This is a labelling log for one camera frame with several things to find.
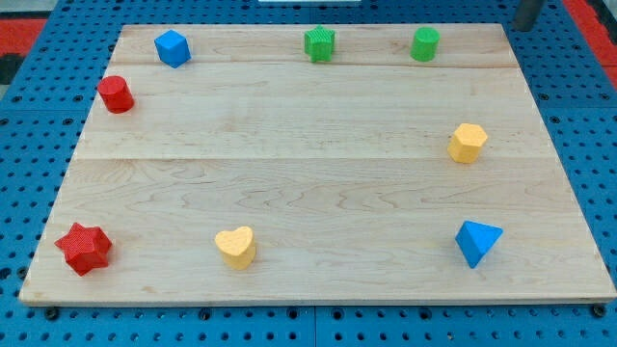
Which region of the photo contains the red cylinder block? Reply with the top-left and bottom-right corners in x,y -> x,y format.
96,75 -> 134,114

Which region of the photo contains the blue triangle block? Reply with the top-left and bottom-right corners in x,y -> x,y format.
455,221 -> 503,269

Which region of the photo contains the green star block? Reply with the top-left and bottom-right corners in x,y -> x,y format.
304,25 -> 335,63

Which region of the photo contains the yellow heart block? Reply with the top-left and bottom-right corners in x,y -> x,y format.
214,227 -> 256,270

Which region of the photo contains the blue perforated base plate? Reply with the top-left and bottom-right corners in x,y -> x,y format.
1,1 -> 616,346

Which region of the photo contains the yellow hexagon block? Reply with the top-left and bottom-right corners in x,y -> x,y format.
447,123 -> 488,164

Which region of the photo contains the red star block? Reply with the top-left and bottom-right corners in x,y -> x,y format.
54,223 -> 113,277

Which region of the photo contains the wooden board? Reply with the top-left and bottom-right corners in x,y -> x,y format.
19,24 -> 616,307

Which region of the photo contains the green cylinder block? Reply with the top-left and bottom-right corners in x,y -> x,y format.
410,27 -> 441,62

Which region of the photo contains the blue cube block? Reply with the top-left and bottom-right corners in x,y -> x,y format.
154,30 -> 192,68

